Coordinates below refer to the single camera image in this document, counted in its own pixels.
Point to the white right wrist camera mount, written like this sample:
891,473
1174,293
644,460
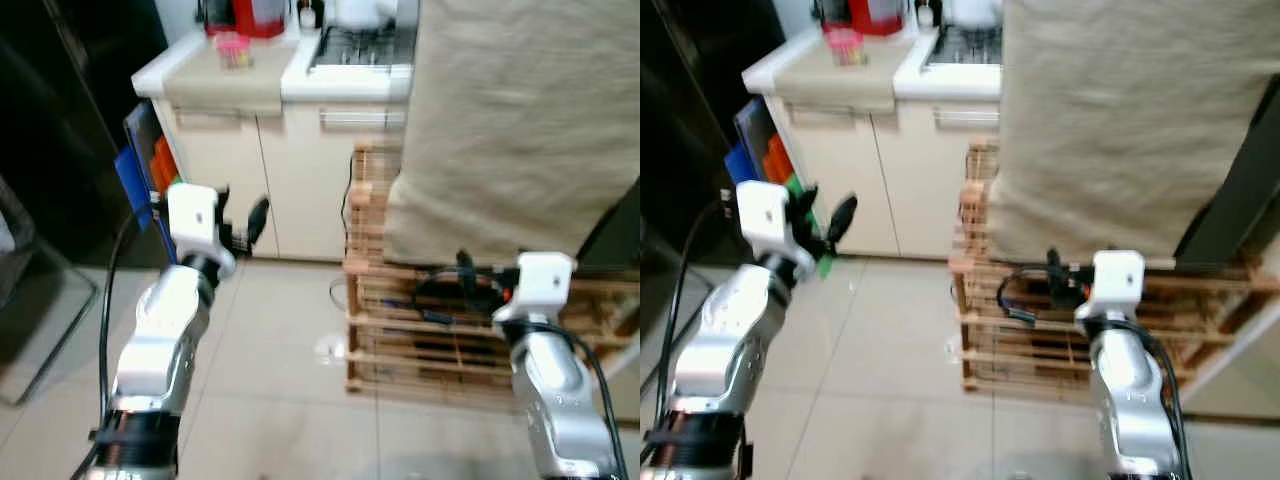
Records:
1118,280
540,280

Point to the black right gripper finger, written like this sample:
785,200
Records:
466,266
1054,262

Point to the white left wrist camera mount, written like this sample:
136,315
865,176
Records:
765,215
192,220

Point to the steel gas hob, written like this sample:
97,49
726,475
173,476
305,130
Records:
965,48
365,50

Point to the red coffee machine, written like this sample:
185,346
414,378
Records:
870,15
255,18

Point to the black jar with white label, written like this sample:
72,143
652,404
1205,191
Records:
311,14
927,14

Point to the blue folder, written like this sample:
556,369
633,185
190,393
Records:
132,180
740,165

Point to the tall black cabinet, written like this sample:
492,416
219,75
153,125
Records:
690,110
60,120

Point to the beige woven counter mat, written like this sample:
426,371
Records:
840,88
235,88

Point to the clear container with pink lid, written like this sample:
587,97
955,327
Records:
845,47
232,50

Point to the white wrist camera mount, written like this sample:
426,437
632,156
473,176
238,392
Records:
765,215
540,280
1118,280
192,220

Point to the black mini fridge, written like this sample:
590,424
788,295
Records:
1235,200
615,235

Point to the orange book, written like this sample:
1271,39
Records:
778,160
165,165

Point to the wooden slatted rack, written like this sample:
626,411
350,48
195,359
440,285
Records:
1030,345
420,345

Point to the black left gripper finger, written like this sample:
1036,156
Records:
808,208
843,222
259,222
225,200

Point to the beige cloth cover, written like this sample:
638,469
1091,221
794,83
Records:
1110,120
510,120

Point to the green box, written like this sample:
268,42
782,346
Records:
826,266

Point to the dark glass panel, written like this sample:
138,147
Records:
40,320

